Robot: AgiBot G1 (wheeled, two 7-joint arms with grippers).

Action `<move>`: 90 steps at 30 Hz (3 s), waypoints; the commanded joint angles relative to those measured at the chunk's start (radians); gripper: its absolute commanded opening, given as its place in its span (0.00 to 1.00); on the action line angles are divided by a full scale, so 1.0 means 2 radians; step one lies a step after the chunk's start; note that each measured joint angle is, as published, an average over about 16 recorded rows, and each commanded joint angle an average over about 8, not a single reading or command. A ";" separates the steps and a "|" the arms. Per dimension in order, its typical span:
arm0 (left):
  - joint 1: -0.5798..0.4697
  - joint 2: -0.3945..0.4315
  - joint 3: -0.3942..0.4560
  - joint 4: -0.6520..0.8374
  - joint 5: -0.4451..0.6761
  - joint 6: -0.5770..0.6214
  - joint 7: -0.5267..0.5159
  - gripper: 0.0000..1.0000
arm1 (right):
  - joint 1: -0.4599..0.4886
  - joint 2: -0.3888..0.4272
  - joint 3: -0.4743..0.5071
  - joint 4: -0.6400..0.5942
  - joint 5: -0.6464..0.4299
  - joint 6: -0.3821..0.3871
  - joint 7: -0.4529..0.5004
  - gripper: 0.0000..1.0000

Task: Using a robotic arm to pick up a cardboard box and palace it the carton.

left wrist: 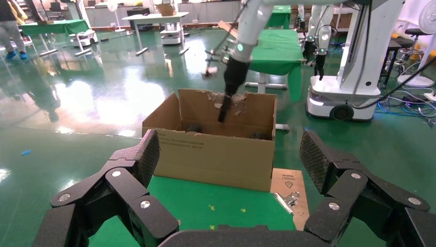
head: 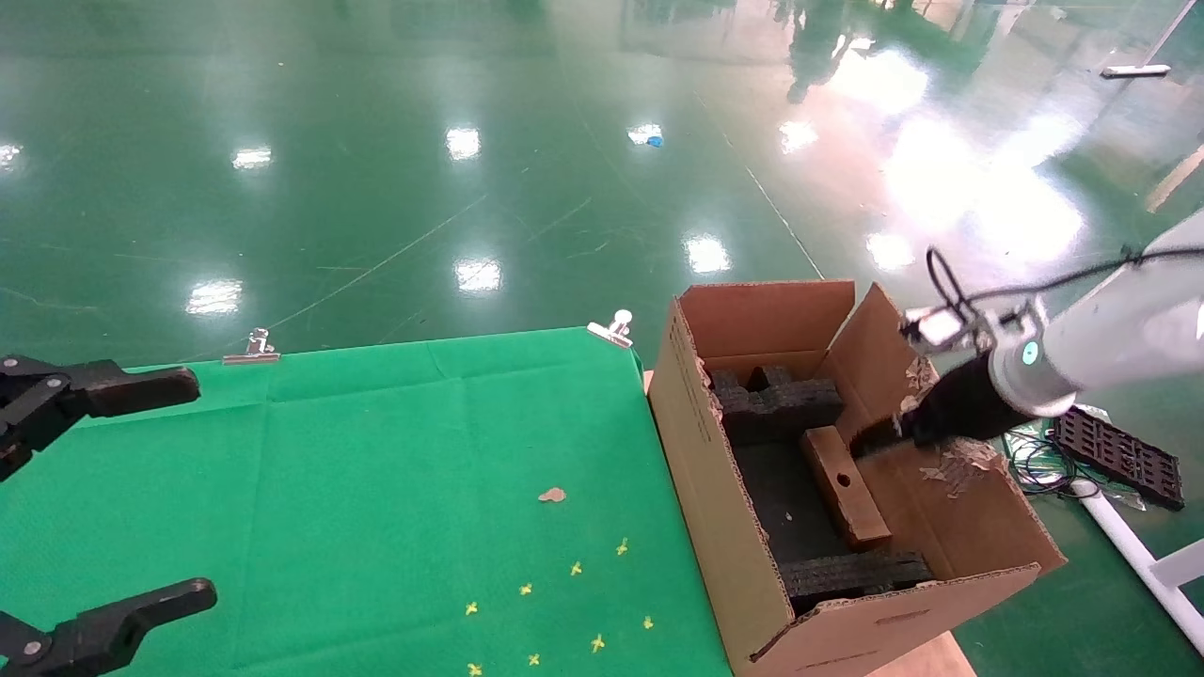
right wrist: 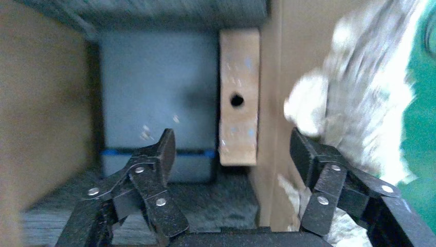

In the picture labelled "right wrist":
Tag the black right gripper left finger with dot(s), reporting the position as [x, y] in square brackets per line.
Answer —
[150, 191]

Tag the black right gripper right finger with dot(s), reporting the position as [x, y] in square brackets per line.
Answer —
[327, 180]

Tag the small brown cardboard box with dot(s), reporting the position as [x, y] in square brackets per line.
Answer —
[238, 68]

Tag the large open cardboard carton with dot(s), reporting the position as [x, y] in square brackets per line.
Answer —
[34, 102]

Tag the dark gray flat panel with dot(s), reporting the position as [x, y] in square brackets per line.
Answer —
[153, 85]

